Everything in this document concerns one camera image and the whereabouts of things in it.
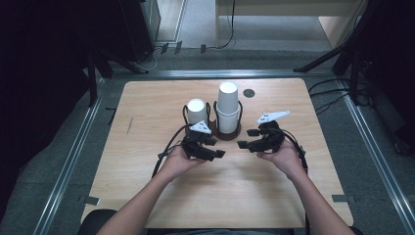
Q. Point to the person's left hand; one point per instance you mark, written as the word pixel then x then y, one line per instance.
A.
pixel 177 161

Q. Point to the aluminium floor rail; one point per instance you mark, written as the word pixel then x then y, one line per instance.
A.
pixel 68 169
pixel 375 153

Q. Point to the person's right hand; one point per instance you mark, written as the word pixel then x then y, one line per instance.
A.
pixel 288 158

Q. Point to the grey tape strip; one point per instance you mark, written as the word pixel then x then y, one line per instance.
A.
pixel 92 200
pixel 343 198

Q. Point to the stack of white cups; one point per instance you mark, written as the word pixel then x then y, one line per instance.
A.
pixel 196 112
pixel 227 104

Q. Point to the black tripod stand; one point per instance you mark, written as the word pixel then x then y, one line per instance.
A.
pixel 326 57

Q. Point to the light wooden cabinet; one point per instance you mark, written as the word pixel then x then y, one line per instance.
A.
pixel 329 9

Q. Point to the black round table grommet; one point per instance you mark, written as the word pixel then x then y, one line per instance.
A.
pixel 249 93

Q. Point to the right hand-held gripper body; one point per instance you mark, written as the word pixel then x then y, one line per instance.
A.
pixel 270 137

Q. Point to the black chair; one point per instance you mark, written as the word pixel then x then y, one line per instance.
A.
pixel 96 220

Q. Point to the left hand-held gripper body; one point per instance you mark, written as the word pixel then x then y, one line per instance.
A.
pixel 195 143

